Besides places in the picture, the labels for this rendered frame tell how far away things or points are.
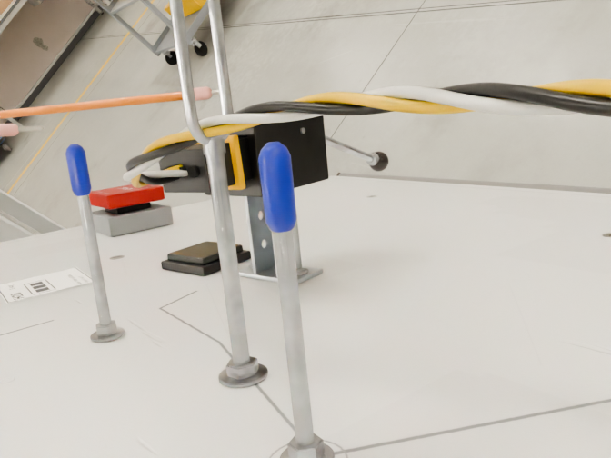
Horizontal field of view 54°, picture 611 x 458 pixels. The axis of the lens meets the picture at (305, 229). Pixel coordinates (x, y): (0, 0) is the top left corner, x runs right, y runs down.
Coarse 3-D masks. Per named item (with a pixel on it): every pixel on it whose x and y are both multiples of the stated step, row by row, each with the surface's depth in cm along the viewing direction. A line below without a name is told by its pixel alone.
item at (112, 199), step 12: (96, 192) 52; (108, 192) 51; (120, 192) 50; (132, 192) 50; (144, 192) 51; (156, 192) 51; (96, 204) 51; (108, 204) 49; (120, 204) 50; (132, 204) 50; (144, 204) 52
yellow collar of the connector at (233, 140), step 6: (228, 138) 28; (234, 138) 28; (234, 144) 28; (234, 150) 28; (234, 156) 28; (240, 156) 29; (234, 162) 29; (240, 162) 29; (234, 168) 29; (240, 168) 29; (240, 174) 29; (240, 180) 29; (228, 186) 29; (234, 186) 29; (240, 186) 29
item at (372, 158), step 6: (300, 132) 32; (330, 138) 37; (330, 144) 37; (336, 144) 37; (342, 144) 38; (342, 150) 38; (348, 150) 38; (354, 150) 39; (360, 150) 40; (360, 156) 40; (366, 156) 40; (372, 156) 40; (378, 156) 41; (366, 162) 41; (372, 162) 41
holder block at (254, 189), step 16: (256, 128) 29; (272, 128) 30; (288, 128) 31; (320, 128) 33; (256, 144) 29; (288, 144) 31; (304, 144) 32; (320, 144) 33; (256, 160) 29; (304, 160) 32; (320, 160) 33; (256, 176) 30; (304, 176) 32; (320, 176) 33; (240, 192) 31; (256, 192) 30
